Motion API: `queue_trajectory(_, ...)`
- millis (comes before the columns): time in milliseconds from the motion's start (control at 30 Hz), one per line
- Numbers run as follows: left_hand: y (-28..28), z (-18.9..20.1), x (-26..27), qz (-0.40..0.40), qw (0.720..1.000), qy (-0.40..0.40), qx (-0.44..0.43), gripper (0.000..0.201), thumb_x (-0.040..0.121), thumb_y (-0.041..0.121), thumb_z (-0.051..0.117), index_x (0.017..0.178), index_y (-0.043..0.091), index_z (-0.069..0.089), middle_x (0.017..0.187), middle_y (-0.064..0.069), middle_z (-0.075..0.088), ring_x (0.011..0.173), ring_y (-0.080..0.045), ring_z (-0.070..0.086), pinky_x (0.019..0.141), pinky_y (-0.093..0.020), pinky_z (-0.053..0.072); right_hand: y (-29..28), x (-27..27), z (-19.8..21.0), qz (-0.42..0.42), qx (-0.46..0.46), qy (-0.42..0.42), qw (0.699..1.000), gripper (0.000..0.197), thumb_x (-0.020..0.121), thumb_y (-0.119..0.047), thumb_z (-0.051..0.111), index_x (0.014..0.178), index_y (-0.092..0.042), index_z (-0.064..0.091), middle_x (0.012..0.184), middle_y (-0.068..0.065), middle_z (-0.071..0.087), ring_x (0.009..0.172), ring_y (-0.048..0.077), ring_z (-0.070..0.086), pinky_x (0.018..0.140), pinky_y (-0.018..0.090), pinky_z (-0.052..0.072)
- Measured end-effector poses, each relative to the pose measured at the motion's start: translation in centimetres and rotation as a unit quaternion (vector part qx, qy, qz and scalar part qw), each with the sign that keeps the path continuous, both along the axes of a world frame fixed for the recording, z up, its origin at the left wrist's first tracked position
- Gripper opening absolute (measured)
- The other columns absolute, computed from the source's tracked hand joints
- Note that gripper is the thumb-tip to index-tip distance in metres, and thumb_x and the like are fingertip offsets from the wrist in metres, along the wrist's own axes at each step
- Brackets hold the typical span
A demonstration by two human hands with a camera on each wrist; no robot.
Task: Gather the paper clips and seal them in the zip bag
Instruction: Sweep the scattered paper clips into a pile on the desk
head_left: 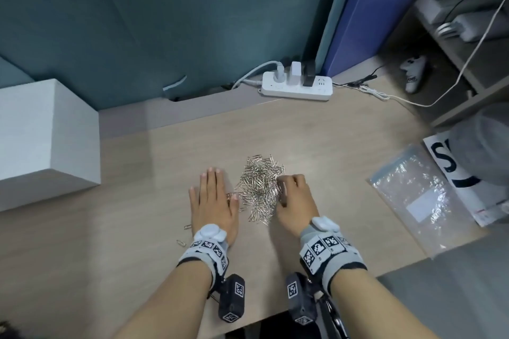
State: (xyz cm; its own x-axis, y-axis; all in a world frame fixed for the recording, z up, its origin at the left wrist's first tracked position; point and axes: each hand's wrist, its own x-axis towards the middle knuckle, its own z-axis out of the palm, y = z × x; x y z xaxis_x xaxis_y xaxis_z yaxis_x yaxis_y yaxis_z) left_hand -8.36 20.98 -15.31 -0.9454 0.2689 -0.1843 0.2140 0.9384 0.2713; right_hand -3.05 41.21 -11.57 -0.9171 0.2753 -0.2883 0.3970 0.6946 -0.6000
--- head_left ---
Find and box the person's right hand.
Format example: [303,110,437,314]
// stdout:
[274,174,320,238]

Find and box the person's left hand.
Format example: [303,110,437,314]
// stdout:
[188,167,240,250]

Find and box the person's right forearm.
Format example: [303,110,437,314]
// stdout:
[329,267,440,339]

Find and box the person's left forearm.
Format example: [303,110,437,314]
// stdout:
[126,258,212,339]

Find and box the pile of silver paper clips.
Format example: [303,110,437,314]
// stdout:
[227,154,288,226]

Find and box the grey left wrist tracker band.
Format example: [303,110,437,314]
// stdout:
[177,224,231,286]

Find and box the grey wrist tracker band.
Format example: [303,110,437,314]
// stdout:
[177,224,231,286]
[298,216,368,297]

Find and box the grey right wrist tracker band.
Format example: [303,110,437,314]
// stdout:
[298,216,368,297]

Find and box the white power strip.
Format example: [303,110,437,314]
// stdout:
[258,70,333,102]

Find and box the black power adapter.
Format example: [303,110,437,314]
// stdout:
[302,61,317,87]

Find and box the clear plastic zip bag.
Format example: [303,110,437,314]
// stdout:
[366,144,485,259]

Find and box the white box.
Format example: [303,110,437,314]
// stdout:
[0,78,101,212]

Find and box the white handheld controller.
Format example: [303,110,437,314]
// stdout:
[399,54,429,93]

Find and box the white printed paper bag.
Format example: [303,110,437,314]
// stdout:
[422,131,509,228]

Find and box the blue partition panel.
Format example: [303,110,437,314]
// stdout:
[321,0,443,78]

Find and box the grey rounded object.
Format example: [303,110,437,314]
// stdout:
[449,104,509,192]

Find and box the wooden shelf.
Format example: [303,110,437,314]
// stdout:
[381,0,509,129]

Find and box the white device on shelf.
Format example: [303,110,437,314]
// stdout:
[415,0,509,42]

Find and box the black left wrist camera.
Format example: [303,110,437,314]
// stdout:
[216,274,246,324]

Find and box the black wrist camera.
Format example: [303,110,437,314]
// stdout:
[285,272,319,326]
[216,274,246,324]

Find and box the white power strip cable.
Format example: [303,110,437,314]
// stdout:
[232,61,279,90]

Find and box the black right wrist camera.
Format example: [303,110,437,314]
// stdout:
[285,272,319,326]

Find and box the thin black cable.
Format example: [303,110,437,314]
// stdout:
[332,65,387,88]

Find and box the thin white cable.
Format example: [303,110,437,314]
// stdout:
[358,0,509,108]

